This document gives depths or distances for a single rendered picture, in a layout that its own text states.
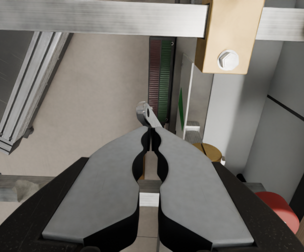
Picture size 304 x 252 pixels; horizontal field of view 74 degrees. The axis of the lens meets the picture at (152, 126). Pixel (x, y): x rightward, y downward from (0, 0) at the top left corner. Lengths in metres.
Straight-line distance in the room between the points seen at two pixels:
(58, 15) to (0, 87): 0.92
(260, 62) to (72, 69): 0.93
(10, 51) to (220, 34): 0.94
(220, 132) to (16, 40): 0.86
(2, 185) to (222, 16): 0.38
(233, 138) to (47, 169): 1.29
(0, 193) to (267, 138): 0.54
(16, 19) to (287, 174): 0.50
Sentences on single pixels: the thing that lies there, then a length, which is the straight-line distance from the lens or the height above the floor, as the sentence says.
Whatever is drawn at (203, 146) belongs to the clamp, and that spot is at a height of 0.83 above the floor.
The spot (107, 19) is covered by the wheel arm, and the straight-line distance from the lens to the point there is 0.24.
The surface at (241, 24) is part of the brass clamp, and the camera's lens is 0.24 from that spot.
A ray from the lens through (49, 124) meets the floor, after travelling 1.38.
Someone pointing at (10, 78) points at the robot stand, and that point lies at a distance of 1.11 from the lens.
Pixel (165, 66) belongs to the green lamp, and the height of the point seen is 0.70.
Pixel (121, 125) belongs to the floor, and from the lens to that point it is 1.24.
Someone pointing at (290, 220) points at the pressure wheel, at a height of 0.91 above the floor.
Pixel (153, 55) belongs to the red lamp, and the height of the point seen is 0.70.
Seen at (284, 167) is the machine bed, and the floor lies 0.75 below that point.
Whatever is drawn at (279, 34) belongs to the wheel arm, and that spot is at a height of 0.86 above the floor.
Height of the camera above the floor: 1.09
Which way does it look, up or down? 63 degrees down
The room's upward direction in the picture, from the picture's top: 179 degrees counter-clockwise
